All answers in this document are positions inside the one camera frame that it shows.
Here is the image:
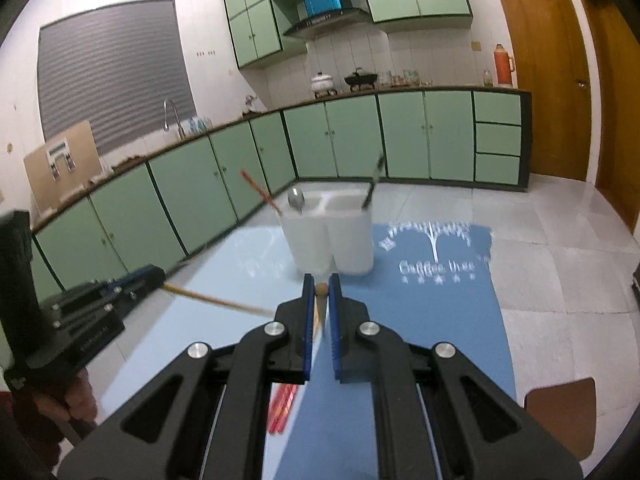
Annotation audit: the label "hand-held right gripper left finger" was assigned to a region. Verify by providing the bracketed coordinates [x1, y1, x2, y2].
[59, 272, 317, 480]

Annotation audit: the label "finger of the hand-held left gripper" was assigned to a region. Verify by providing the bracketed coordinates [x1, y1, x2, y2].
[42, 275, 167, 313]
[107, 266, 163, 291]

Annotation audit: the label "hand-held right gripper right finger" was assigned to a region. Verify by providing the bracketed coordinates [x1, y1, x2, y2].
[327, 272, 585, 480]

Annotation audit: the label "red-ended wooden chopstick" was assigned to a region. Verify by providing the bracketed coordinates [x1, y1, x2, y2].
[312, 283, 329, 341]
[277, 385, 298, 435]
[240, 169, 283, 217]
[267, 385, 288, 433]

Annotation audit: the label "white two-compartment utensil holder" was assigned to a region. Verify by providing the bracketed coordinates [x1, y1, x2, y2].
[276, 191, 376, 276]

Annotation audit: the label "plain wooden chopstick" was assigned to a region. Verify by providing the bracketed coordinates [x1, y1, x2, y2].
[162, 282, 276, 318]

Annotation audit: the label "black handled spoon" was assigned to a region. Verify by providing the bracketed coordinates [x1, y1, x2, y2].
[361, 155, 386, 209]

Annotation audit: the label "person's left forearm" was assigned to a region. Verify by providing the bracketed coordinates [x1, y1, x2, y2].
[0, 390, 66, 480]

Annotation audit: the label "person's left hand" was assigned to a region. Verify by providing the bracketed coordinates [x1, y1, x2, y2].
[30, 367, 98, 426]

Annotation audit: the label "light blue table mat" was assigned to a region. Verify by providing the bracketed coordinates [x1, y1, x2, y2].
[95, 225, 326, 480]

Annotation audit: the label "dark blue table mat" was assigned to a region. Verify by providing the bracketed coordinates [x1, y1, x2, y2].
[295, 220, 517, 480]

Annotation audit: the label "brown cardboard box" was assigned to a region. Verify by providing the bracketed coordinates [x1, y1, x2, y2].
[23, 120, 103, 213]

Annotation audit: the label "steel kitchen faucet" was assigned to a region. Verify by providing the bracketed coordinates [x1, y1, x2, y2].
[163, 100, 187, 140]

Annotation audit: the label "green base kitchen cabinets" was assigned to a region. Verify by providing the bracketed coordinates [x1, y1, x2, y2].
[30, 87, 532, 293]

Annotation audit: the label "grey window blind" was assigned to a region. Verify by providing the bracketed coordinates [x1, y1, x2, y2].
[37, 0, 197, 155]

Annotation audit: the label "black wok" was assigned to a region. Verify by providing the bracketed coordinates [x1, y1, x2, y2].
[344, 67, 379, 86]

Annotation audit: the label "brown stool seat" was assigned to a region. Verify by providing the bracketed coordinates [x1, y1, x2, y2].
[523, 376, 597, 462]

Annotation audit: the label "black range hood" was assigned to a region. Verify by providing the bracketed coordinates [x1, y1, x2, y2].
[282, 7, 372, 40]

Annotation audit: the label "orange thermos flask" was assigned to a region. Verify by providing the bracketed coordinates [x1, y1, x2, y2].
[492, 43, 516, 87]

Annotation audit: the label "plain wooden door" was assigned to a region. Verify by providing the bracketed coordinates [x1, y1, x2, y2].
[575, 0, 640, 233]

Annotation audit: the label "wooden door with handle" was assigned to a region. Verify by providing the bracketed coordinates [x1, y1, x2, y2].
[489, 0, 593, 182]

